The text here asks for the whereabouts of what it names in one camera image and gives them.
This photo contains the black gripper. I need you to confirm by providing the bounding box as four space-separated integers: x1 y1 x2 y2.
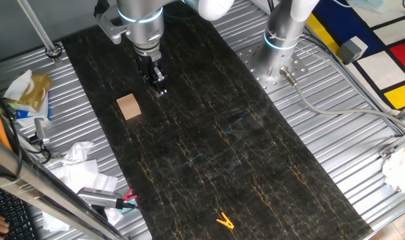
136 55 168 98

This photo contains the small wooden cube block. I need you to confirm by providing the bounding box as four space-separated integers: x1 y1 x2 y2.
116 93 142 121

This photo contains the black gold-veined marble mat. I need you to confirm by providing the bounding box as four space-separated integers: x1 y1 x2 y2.
61 3 374 240

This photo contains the crumpled white tissue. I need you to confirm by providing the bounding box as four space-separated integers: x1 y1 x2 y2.
61 141 95 166

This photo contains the red clothespin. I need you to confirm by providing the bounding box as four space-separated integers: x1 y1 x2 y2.
121 189 138 203

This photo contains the yellow tissue pack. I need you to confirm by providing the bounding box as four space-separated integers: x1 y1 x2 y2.
17 72 52 113

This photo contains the teal clothespin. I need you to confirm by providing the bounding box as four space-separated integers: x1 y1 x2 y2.
119 198 137 211

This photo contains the white paper sheet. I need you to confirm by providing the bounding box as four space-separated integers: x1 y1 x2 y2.
41 159 125 233

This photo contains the blue white tissue pack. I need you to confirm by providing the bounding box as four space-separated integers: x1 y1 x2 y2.
8 93 51 127

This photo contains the white tissue sheet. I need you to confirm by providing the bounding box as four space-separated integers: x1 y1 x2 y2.
3 69 33 101

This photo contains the orange clothespin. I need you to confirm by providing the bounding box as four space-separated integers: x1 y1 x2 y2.
216 212 236 230

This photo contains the black keyboard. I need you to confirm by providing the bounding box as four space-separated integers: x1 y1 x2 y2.
0 183 36 240

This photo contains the grey box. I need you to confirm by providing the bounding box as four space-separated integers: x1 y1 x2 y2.
337 35 369 65

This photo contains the light blue face mask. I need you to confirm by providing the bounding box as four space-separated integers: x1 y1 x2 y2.
345 0 388 15

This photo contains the colourful squares floor mat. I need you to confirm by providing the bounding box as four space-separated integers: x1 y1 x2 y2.
305 0 405 111

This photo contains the white cloth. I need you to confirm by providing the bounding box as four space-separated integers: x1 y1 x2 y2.
381 139 405 193

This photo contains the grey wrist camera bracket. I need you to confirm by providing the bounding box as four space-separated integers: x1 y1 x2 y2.
95 9 129 45

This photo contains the black camera cable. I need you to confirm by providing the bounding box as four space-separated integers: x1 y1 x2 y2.
117 199 149 214

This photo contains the metal pole with ring base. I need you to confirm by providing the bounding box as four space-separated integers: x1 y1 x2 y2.
17 0 63 64

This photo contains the silver depth camera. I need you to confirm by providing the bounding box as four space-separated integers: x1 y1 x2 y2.
77 187 123 210

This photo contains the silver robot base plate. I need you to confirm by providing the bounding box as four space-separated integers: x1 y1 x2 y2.
237 43 310 94

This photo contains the aluminium frame beam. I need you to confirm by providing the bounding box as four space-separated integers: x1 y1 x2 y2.
0 133 126 240

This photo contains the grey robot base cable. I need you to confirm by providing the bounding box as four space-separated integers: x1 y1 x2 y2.
279 66 405 133

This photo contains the metal corner bracket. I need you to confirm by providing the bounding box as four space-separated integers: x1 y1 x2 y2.
378 145 397 160

